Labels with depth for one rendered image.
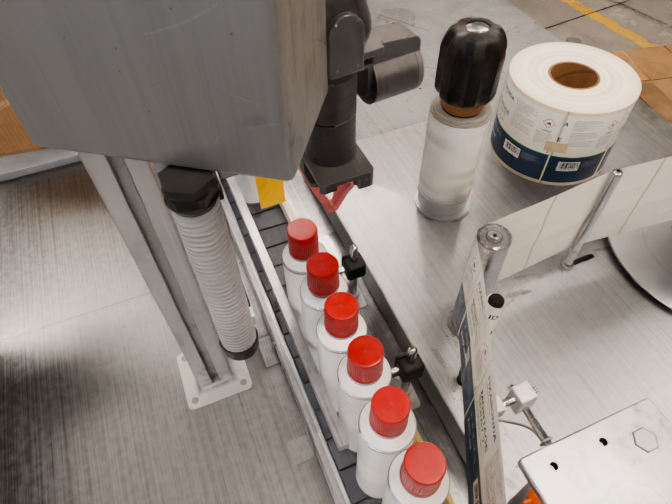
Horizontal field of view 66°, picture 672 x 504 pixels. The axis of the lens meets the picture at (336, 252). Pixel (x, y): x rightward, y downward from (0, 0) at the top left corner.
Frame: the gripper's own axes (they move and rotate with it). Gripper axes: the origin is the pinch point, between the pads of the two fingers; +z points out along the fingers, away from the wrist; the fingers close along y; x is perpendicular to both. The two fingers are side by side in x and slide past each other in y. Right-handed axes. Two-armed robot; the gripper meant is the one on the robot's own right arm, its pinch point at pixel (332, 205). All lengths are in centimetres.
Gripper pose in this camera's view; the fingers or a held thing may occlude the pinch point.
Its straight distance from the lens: 66.2
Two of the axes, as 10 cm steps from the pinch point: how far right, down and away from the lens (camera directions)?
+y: -3.9, -7.2, 5.7
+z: 0.1, 6.2, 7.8
